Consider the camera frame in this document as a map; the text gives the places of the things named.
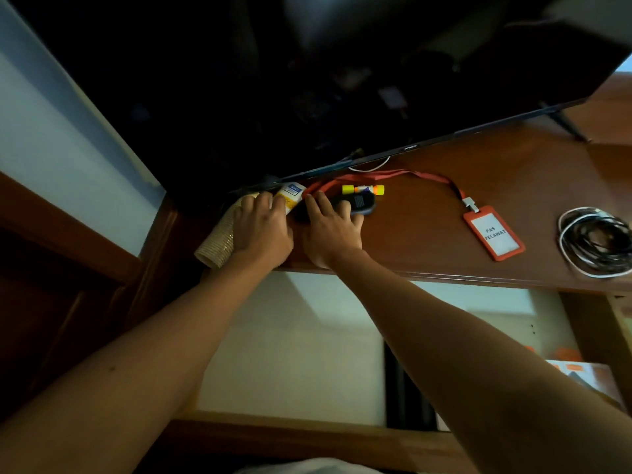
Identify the person's left hand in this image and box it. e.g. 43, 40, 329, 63
232, 191, 295, 272

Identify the person's right hand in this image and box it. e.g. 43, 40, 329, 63
302, 190, 365, 271

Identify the stack of paper cups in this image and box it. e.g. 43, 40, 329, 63
194, 193, 260, 270

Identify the white and yellow cream tube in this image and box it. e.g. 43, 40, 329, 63
274, 181, 308, 215

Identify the wooden drawer with white bottom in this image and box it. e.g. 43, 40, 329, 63
167, 269, 632, 474

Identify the orange badge holder with lanyard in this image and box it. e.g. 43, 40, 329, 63
302, 168, 526, 262

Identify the black remote control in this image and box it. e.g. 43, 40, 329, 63
407, 369, 438, 433

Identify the black and white cable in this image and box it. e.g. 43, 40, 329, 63
556, 207, 632, 280

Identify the orange and white charger box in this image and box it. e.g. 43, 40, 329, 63
545, 348, 625, 410

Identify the person's left forearm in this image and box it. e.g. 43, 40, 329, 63
0, 256, 263, 474

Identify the person's right forearm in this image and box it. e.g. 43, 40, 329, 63
335, 249, 632, 474

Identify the person's white shirt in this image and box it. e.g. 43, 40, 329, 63
234, 458, 384, 474

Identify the black flat television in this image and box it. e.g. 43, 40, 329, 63
0, 0, 632, 193

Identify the low wooden side desk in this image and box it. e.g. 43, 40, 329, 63
586, 142, 632, 218

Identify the thin white cable under television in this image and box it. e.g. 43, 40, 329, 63
348, 156, 392, 173

